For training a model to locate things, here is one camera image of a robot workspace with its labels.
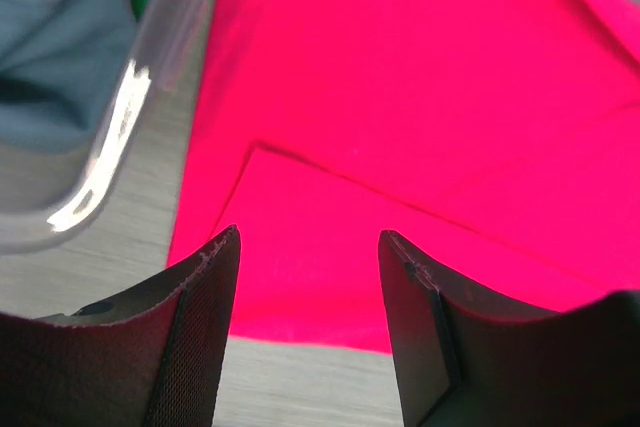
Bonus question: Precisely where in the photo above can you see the clear plastic bin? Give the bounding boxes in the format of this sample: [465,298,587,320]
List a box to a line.
[1,0,216,254]

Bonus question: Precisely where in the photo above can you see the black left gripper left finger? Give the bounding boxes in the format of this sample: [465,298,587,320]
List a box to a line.
[1,226,241,426]

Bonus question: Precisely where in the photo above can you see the grey blue t-shirt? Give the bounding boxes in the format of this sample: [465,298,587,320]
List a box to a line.
[1,0,136,152]

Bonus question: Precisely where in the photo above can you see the magenta red t-shirt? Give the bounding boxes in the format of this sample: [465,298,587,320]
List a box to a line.
[169,0,639,352]

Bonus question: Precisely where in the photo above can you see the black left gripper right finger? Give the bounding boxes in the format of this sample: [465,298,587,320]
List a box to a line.
[378,230,639,426]

